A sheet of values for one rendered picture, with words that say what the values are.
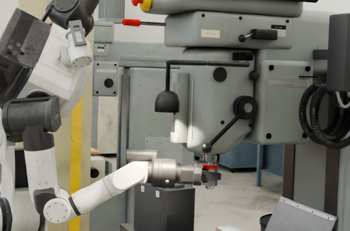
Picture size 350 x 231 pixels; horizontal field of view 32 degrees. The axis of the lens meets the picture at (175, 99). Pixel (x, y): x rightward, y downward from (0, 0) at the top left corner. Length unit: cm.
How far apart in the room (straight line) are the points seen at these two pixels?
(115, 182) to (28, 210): 50
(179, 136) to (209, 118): 11
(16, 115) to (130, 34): 954
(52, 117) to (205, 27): 51
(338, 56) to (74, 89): 79
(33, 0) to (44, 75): 162
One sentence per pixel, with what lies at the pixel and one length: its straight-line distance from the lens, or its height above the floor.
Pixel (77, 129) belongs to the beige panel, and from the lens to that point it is 350.
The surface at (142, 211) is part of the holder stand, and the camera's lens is 224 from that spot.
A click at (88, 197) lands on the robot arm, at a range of 185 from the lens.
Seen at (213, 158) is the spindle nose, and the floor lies 129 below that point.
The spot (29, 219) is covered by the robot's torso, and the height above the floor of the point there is 101.
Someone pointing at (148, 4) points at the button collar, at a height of 174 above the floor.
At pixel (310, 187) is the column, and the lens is 209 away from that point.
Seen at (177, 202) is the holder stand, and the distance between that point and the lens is 212.
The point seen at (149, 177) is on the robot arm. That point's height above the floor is 123.
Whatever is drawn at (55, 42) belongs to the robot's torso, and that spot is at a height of 163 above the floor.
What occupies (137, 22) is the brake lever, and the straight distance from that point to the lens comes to 186.
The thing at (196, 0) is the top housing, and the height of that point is 175.
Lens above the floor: 156
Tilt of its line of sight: 3 degrees down
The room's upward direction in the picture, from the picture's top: 2 degrees clockwise
